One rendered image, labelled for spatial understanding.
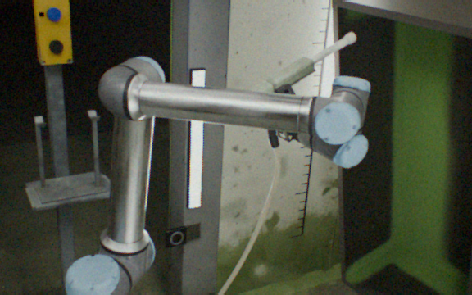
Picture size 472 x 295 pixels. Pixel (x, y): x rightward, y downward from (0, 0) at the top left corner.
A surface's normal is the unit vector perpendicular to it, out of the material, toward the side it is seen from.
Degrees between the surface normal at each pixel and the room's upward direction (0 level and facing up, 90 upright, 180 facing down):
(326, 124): 90
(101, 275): 5
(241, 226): 90
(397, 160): 89
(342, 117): 89
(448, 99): 102
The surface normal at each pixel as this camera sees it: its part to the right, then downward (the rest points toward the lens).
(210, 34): 0.48, 0.37
